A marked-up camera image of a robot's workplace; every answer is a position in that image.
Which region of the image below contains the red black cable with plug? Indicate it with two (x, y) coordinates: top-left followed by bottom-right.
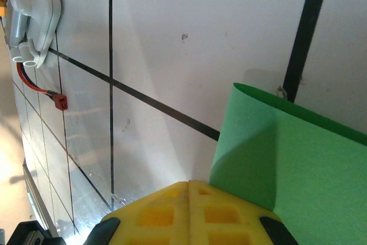
(16, 63), (68, 112)

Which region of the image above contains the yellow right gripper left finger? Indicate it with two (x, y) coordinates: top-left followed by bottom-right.
(87, 181), (189, 245)

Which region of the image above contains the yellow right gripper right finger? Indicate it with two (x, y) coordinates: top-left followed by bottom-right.
(189, 180), (299, 245)

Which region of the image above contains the small clear plastic item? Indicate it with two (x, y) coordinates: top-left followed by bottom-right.
(7, 0), (63, 69)

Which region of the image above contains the aluminium table edge rail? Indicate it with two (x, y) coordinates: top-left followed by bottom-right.
(22, 161), (60, 239)

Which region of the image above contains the green paper sheet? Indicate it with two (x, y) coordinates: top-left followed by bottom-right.
(208, 83), (367, 245)

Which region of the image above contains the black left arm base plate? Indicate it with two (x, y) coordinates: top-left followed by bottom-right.
(5, 220), (67, 245)

